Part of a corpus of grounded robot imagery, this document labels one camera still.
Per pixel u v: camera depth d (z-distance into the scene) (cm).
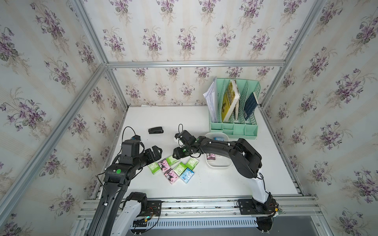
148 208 73
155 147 65
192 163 86
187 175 82
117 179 46
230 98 96
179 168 84
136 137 65
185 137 73
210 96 88
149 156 63
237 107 101
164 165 86
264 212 72
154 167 84
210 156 88
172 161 87
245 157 55
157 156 64
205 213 73
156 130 101
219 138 96
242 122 107
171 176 82
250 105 105
